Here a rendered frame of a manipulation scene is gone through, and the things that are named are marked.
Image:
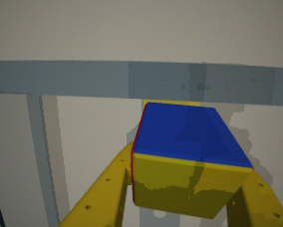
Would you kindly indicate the grey side wall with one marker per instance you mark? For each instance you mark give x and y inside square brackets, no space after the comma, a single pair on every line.
[26,194]

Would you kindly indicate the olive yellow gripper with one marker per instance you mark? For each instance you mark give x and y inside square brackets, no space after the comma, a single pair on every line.
[254,204]

